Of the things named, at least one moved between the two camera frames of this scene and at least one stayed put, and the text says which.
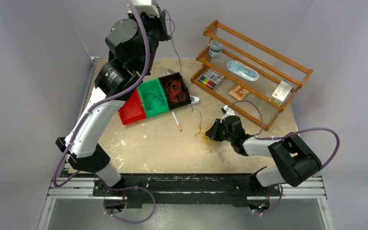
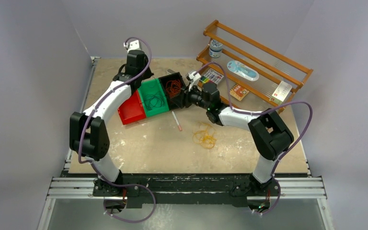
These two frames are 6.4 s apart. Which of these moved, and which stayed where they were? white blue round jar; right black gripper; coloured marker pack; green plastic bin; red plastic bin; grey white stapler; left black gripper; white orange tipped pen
Moved: right black gripper; left black gripper
Stayed: white blue round jar; green plastic bin; white orange tipped pen; grey white stapler; red plastic bin; coloured marker pack
